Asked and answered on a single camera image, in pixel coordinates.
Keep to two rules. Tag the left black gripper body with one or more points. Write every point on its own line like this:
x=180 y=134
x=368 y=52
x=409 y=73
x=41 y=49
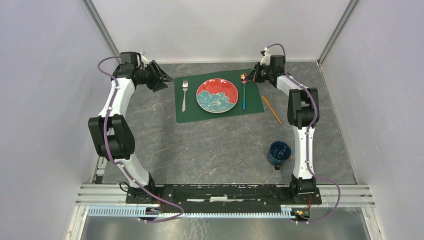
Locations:
x=148 y=77

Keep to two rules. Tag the red teal floral plate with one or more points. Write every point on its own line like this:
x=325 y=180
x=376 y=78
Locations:
x=217 y=95

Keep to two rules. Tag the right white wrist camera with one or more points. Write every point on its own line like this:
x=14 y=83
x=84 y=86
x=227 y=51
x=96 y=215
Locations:
x=266 y=56

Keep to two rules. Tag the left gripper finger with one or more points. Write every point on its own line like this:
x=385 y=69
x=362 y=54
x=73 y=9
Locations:
x=158 y=85
x=158 y=75

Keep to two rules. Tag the aluminium frame rail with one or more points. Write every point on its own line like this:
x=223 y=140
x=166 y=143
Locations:
x=351 y=196

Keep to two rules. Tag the green rectangular placemat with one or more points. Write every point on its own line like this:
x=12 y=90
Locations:
x=195 y=113

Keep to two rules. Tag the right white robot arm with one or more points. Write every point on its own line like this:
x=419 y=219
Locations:
x=302 y=115

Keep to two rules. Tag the dark blue mug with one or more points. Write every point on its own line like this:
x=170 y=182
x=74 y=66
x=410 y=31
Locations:
x=278 y=153

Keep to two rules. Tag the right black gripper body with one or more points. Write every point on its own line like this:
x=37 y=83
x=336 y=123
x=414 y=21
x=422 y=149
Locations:
x=263 y=73

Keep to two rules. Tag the iridescent rainbow metal spoon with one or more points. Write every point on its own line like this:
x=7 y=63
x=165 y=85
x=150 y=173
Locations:
x=243 y=79

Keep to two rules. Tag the yellow pencil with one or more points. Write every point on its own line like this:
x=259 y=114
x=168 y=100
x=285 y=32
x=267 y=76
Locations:
x=271 y=109

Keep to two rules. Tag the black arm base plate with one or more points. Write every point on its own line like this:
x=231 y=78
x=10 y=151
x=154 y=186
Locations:
x=220 y=198

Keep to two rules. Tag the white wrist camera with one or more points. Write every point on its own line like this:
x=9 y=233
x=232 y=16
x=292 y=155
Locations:
x=143 y=61
x=266 y=56

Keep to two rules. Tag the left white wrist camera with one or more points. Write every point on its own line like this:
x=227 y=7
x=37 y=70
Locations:
x=143 y=61

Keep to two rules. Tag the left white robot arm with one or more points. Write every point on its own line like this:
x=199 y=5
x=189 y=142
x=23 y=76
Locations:
x=110 y=132

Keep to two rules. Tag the silver metal fork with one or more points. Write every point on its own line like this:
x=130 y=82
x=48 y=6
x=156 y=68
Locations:
x=184 y=88

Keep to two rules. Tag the blue slotted cable duct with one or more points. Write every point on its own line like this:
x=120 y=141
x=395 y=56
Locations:
x=149 y=212

